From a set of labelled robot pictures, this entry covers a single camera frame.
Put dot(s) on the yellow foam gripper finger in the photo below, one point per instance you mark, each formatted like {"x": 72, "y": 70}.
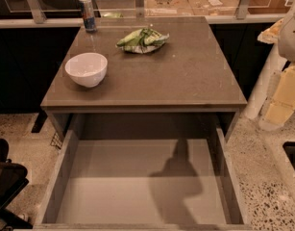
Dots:
{"x": 279, "y": 105}
{"x": 271, "y": 34}

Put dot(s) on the green jalapeno chip bag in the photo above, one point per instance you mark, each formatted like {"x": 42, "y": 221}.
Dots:
{"x": 142, "y": 41}

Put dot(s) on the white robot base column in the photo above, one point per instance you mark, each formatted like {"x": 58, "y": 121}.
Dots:
{"x": 274, "y": 63}

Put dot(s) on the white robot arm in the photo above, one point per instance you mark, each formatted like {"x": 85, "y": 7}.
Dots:
{"x": 286, "y": 39}

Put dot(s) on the open grey top drawer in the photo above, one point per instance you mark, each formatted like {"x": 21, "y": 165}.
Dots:
{"x": 144, "y": 172}

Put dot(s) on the right cardboard box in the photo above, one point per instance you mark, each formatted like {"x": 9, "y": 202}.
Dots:
{"x": 213, "y": 7}

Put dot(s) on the grey cabinet counter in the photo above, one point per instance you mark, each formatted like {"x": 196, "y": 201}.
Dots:
{"x": 189, "y": 74}

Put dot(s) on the white ceramic bowl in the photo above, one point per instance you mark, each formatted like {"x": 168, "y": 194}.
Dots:
{"x": 87, "y": 69}

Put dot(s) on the blue silver energy drink can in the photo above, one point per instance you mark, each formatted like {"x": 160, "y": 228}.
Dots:
{"x": 87, "y": 12}

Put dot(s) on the black office chair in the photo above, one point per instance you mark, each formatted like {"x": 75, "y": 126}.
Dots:
{"x": 13, "y": 179}

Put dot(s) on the right metal railing bracket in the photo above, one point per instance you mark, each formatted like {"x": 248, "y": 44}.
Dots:
{"x": 242, "y": 9}

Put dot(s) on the metal railing bracket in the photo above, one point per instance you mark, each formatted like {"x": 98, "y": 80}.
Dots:
{"x": 139, "y": 8}
{"x": 242, "y": 9}
{"x": 38, "y": 15}

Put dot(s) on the middle metal railing bracket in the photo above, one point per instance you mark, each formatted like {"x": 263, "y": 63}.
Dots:
{"x": 139, "y": 8}

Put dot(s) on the left metal railing bracket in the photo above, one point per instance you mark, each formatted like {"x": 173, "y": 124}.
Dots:
{"x": 38, "y": 15}

